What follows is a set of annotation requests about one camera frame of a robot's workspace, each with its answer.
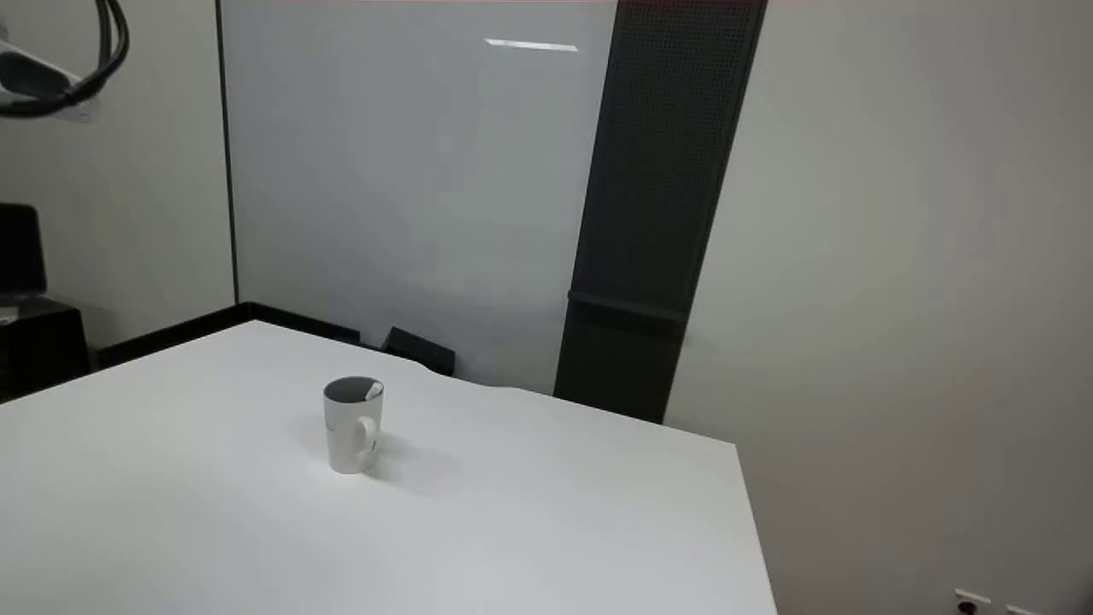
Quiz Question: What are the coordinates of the dark door panel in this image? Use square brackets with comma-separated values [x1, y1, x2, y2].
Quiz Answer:
[553, 0, 770, 424]

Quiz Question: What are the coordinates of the black cabinet at left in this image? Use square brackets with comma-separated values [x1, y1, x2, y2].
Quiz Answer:
[0, 201, 92, 400]

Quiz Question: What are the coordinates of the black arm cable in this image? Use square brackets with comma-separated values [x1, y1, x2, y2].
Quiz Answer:
[0, 0, 134, 119]

